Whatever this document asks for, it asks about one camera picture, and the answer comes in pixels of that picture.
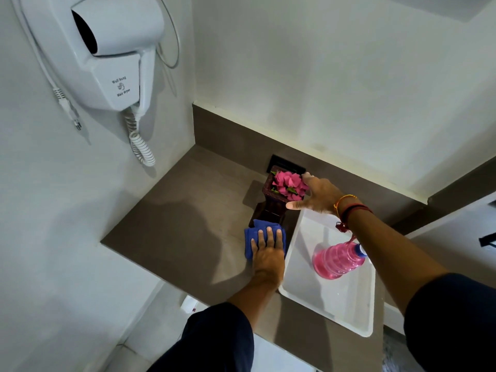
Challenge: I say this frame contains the person's dark right sleeve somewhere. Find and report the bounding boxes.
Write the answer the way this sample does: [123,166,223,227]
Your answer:
[404,273,496,372]

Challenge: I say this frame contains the grey-brown countertop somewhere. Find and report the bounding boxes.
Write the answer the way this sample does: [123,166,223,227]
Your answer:
[100,145,388,372]

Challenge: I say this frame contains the grey speckled floor mat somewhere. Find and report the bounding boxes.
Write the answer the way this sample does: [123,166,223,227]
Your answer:
[381,331,413,372]

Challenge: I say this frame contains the person's dark sleeve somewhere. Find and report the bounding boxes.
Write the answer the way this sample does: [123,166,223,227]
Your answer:
[147,302,255,372]
[404,273,496,372]

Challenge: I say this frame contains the person's left hand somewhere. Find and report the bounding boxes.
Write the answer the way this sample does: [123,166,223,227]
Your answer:
[251,227,286,287]

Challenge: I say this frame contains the pink spray bottle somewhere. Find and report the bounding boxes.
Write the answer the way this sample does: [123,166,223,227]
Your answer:
[312,240,368,281]

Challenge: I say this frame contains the person's right hand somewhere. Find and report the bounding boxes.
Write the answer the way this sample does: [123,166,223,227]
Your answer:
[286,172,344,215]

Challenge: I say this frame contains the orange thread bracelet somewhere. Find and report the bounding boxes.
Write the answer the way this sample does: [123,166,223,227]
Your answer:
[333,194,358,218]

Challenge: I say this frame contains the black wall socket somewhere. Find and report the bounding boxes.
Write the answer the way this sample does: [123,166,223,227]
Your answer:
[266,154,307,176]

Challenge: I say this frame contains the person's right forearm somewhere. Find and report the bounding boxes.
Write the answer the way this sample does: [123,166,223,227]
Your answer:
[347,209,450,314]

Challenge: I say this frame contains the thin grey wire ring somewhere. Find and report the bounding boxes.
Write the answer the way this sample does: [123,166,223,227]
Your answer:
[154,0,181,69]

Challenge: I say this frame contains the person's left forearm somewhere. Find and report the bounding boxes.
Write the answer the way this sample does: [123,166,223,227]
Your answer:
[227,274,283,330]

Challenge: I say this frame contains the person's dark left sleeve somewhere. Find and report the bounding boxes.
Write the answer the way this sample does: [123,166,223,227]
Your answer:
[147,302,255,372]

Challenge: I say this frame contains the white wall hair dryer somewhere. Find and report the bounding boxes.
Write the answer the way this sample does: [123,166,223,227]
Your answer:
[19,0,165,117]

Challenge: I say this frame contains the white plastic tray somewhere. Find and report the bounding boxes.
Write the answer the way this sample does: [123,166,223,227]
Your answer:
[278,208,377,338]

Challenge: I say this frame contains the white power cable with plug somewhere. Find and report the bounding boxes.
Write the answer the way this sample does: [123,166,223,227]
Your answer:
[10,0,83,131]

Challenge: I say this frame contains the pink flowers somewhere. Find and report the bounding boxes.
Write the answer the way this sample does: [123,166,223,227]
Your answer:
[262,165,307,214]

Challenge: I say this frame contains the dark wooden box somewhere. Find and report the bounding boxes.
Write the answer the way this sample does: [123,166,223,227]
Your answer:
[247,201,288,230]

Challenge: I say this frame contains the red thread bracelet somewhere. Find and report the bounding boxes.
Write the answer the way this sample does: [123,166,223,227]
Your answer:
[335,204,374,234]

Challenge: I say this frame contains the blue cleaning cloth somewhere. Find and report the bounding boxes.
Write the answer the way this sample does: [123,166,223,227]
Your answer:
[244,219,287,261]

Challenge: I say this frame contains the pink artificial flower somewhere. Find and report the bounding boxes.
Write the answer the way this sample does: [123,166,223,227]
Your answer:
[271,170,309,202]

